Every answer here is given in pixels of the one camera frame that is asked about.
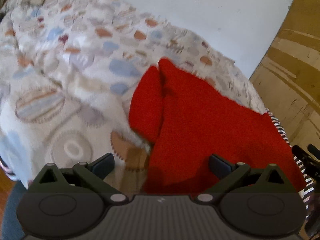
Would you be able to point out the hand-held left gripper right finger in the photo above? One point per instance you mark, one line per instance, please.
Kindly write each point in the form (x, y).
(218, 166)

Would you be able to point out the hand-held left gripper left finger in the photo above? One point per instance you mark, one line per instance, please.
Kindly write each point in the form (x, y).
(103, 163)

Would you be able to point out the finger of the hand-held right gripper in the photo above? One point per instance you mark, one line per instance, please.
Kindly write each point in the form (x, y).
(301, 153)
(315, 148)

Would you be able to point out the red long-sleeve shirt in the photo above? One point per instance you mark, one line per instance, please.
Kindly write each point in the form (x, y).
(200, 130)

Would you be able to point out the black white striped bedsheet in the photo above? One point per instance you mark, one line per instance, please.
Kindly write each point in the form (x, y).
(276, 123)

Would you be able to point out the worn wooden board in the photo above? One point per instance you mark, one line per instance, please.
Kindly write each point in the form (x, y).
(295, 67)

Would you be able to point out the circle-patterned white quilt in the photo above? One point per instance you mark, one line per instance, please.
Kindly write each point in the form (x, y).
(75, 67)

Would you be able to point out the person's blue pants leg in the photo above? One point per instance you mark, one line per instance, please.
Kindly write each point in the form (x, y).
(15, 215)

